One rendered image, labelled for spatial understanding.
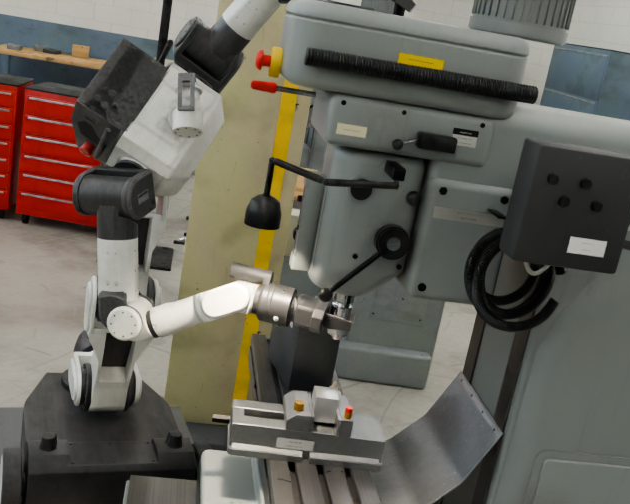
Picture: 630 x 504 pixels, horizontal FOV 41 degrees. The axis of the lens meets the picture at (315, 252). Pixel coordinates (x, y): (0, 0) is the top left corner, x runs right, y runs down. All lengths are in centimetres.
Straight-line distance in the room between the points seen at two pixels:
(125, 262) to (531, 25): 99
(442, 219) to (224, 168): 190
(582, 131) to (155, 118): 93
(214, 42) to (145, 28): 869
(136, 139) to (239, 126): 157
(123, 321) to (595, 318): 101
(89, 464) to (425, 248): 119
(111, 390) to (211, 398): 131
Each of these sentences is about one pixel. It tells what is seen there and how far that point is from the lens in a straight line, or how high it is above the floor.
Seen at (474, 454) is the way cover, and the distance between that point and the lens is 196.
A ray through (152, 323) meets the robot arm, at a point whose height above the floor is 114.
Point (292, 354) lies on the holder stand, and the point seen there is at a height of 101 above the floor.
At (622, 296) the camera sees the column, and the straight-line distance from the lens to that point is 185.
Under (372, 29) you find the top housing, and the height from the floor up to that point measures 186.
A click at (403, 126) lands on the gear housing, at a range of 168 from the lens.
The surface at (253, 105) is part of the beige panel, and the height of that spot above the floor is 147.
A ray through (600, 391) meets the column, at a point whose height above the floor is 121.
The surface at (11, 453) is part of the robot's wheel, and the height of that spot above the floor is 60.
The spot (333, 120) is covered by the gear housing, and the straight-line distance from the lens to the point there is 165.
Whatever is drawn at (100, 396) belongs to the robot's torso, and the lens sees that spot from 262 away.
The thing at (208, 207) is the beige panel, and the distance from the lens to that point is 356.
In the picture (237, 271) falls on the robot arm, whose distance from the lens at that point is 190.
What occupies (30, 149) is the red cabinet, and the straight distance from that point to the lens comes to 649.
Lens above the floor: 187
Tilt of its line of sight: 16 degrees down
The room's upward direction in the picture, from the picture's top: 10 degrees clockwise
